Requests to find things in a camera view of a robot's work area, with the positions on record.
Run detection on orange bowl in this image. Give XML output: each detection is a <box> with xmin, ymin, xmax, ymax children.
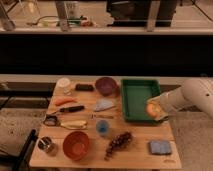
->
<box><xmin>63</xmin><ymin>131</ymin><xmax>90</xmax><ymax>161</ymax></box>

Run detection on metal cup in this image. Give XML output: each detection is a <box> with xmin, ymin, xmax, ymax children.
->
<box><xmin>38</xmin><ymin>136</ymin><xmax>58</xmax><ymax>156</ymax></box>

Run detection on dark grape bunch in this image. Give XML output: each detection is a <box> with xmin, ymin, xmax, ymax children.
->
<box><xmin>104</xmin><ymin>132</ymin><xmax>133</xmax><ymax>160</ymax></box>

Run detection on yellow banana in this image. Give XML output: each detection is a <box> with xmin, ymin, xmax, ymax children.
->
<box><xmin>60</xmin><ymin>120</ymin><xmax>87</xmax><ymax>130</ymax></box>

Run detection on wooden board table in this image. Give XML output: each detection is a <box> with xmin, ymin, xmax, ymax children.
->
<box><xmin>29</xmin><ymin>81</ymin><xmax>183</xmax><ymax>170</ymax></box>

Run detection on white lidded jar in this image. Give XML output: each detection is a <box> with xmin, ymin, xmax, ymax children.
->
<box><xmin>56</xmin><ymin>78</ymin><xmax>71</xmax><ymax>95</ymax></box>

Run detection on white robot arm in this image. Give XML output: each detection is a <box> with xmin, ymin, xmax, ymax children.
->
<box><xmin>146</xmin><ymin>78</ymin><xmax>213</xmax><ymax>121</ymax></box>

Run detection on black chair frame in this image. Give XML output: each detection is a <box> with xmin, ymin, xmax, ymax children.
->
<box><xmin>0</xmin><ymin>129</ymin><xmax>37</xmax><ymax>171</ymax></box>

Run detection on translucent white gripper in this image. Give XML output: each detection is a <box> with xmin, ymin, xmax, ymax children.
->
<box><xmin>146</xmin><ymin>93</ymin><xmax>169</xmax><ymax>120</ymax></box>

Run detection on green plastic tray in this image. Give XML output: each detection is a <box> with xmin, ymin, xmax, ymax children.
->
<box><xmin>121</xmin><ymin>79</ymin><xmax>167</xmax><ymax>124</ymax></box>

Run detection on yellow red apple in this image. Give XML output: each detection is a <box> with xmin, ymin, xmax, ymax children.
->
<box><xmin>146</xmin><ymin>104</ymin><xmax>159</xmax><ymax>118</ymax></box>

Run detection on black handled knife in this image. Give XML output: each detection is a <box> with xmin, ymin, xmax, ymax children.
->
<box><xmin>51</xmin><ymin>105</ymin><xmax>85</xmax><ymax>115</ymax></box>

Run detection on purple bowl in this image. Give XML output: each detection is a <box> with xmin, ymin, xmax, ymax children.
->
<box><xmin>95</xmin><ymin>77</ymin><xmax>117</xmax><ymax>96</ymax></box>

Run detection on small black measuring cup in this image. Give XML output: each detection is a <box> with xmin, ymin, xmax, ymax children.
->
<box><xmin>43</xmin><ymin>116</ymin><xmax>60</xmax><ymax>126</ymax></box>

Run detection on orange carrot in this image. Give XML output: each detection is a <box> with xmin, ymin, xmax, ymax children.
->
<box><xmin>54</xmin><ymin>97</ymin><xmax>77</xmax><ymax>106</ymax></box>

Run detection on grey folded cloth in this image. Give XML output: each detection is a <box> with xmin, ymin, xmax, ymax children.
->
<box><xmin>94</xmin><ymin>99</ymin><xmax>115</xmax><ymax>112</ymax></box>

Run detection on blue sponge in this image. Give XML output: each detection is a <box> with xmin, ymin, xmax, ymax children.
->
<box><xmin>149</xmin><ymin>140</ymin><xmax>172</xmax><ymax>155</ymax></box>

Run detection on blue plastic cup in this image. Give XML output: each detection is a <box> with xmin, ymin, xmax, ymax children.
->
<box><xmin>96</xmin><ymin>120</ymin><xmax>109</xmax><ymax>136</ymax></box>

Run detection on black rectangular block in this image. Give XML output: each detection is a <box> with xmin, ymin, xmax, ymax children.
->
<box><xmin>75</xmin><ymin>84</ymin><xmax>94</xmax><ymax>91</ymax></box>

